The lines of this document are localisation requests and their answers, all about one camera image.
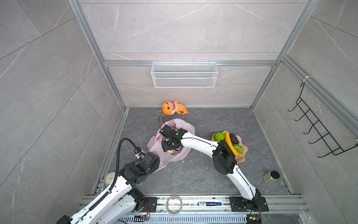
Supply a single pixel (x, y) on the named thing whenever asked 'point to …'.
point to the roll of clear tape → (172, 213)
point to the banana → (228, 140)
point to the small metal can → (271, 177)
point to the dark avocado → (234, 139)
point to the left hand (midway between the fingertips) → (155, 162)
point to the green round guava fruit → (218, 136)
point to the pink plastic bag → (154, 144)
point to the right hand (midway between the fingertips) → (167, 147)
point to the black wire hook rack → (335, 149)
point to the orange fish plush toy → (170, 108)
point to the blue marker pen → (209, 204)
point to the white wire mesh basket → (184, 74)
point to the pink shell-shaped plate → (239, 159)
